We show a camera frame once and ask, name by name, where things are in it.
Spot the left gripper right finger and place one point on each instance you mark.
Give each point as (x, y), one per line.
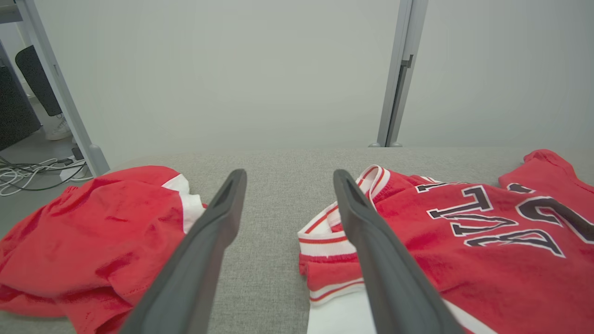
(390, 278)

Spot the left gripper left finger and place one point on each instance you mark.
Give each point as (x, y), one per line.
(195, 269)

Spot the red lettered jersey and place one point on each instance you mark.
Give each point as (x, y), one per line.
(487, 278)

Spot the red shorts white panels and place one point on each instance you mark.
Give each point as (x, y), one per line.
(93, 232)

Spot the white power strip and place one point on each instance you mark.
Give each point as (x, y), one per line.
(72, 171)

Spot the white shoe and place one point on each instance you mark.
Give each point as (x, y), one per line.
(59, 131)

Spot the black trouser leg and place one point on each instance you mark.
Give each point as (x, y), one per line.
(39, 79)

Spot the grey double partition post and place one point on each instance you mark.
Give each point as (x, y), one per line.
(394, 69)

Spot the grey slanted partition post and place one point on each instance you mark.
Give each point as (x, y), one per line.
(60, 93)

